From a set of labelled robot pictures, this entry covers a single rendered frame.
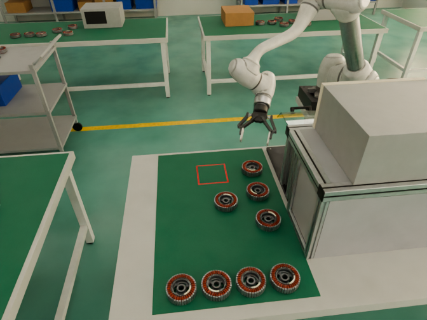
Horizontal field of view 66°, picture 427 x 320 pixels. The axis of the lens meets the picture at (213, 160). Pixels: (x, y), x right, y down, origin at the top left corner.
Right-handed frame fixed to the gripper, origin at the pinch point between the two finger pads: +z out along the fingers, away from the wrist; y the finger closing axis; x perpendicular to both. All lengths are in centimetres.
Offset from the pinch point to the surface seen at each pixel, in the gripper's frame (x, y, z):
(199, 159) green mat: -18.7, 30.4, 7.1
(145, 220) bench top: 6, 40, 51
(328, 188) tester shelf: 38, -33, 33
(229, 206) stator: 1.8, 4.7, 36.2
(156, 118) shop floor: -160, 133, -90
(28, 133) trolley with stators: -101, 226, -23
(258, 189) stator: -7.1, -6.1, 22.7
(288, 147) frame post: 9.3, -17.3, 5.5
